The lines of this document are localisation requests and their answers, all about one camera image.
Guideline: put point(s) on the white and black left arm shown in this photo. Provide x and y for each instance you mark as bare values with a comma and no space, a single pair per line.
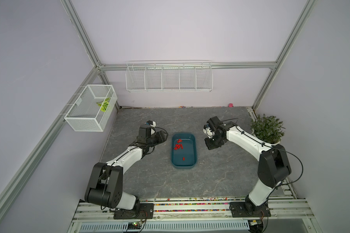
105,186

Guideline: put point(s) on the green potted plant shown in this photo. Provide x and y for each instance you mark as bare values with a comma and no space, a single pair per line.
268,128

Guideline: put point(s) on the white plant pot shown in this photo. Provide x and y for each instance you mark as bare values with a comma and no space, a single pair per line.
272,144

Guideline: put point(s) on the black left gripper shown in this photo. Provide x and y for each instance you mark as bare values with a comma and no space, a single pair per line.
160,136

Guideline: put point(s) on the teal plastic storage box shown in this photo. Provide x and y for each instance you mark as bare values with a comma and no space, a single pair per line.
189,151

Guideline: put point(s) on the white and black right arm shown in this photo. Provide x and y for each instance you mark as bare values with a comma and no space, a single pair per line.
273,164

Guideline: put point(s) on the white wire wall shelf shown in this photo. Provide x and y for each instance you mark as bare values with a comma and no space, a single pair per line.
180,75

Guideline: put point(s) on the white mesh wall basket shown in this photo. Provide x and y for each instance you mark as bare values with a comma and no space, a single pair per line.
84,115

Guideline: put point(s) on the aluminium rail bed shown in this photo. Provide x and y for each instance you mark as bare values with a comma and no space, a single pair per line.
289,214

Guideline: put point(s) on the green circuit board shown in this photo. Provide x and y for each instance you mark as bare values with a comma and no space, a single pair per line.
134,226

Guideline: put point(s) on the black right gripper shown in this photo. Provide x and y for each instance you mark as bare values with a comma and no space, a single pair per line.
209,145

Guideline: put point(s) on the white ventilation grille strip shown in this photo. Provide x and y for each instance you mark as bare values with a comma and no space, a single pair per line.
166,226

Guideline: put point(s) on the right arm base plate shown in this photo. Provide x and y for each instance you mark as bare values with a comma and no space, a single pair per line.
243,209

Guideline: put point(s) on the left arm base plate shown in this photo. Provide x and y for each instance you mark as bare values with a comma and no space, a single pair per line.
140,211

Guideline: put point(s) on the green item in basket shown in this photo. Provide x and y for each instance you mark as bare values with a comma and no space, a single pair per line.
104,105

